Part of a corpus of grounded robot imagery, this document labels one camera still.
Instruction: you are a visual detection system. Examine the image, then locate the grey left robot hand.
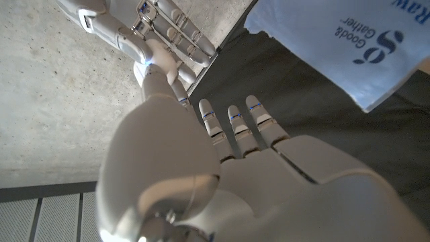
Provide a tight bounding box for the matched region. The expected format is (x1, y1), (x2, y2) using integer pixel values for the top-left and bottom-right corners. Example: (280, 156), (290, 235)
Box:
(95, 65), (430, 242)

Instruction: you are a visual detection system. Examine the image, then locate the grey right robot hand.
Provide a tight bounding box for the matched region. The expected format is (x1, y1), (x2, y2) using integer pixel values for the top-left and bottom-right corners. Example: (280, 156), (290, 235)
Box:
(55, 0), (218, 85)

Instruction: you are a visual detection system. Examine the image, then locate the white airpods case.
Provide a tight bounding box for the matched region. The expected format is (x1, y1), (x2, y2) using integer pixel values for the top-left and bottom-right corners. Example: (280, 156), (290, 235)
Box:
(133, 38), (179, 87)

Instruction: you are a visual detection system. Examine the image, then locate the blue almond food bag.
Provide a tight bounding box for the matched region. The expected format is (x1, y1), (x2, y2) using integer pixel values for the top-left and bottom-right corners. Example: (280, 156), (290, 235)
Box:
(243, 0), (430, 114)

